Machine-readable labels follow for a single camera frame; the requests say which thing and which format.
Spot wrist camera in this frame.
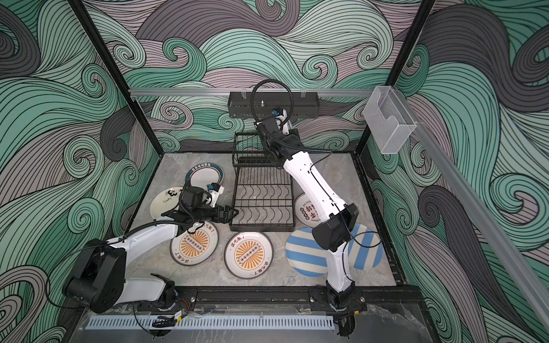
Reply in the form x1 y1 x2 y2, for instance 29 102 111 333
207 183 224 206
272 108 287 128

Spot green-rimmed white plate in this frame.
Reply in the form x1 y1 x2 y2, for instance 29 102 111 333
185 162 224 189

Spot white plate red characters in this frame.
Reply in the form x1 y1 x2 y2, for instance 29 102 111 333
295 193 323 228

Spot aluminium rail back wall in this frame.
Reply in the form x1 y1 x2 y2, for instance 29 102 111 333
129 87 373 98

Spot clear acrylic wall box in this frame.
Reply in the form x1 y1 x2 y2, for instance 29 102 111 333
363 86 417 155

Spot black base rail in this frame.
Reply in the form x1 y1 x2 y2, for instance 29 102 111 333
128 284 425 314

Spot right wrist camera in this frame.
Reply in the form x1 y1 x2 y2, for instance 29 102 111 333
272 108 287 128

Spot aluminium rail right wall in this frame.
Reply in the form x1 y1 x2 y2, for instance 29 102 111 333
392 87 549 331

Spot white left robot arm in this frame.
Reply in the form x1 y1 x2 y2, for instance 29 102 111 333
62 184 239 313

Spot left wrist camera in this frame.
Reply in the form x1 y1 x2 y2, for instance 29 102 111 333
207 183 224 206

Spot orange sunburst plate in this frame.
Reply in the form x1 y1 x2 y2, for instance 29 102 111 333
224 232 274 280
170 222 219 267

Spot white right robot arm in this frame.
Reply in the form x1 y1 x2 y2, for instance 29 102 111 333
250 79 379 311

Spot white slotted cable duct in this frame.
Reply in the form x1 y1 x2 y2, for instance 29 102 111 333
85 314 335 330

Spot black wire dish rack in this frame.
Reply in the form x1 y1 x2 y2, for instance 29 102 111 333
230 133 295 232

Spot orange sunburst plate centre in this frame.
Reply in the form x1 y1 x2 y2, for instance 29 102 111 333
224 232 274 280

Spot black wall-mounted tray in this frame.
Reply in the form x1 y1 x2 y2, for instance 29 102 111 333
228 91 320 119

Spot aluminium rail wall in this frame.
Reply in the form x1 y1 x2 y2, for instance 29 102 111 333
392 87 549 331
129 87 373 98

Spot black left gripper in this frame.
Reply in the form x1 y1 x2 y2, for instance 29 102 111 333
192 203 239 224

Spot blue striped plate large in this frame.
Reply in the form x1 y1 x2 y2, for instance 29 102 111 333
285 227 328 278

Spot blue striped plate right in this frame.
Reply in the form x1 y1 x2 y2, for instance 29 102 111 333
347 223 384 271

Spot orange sunburst plate left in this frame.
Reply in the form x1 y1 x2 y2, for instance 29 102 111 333
170 222 219 267

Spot cream plate black drawing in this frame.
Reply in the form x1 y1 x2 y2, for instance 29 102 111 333
150 187 182 220

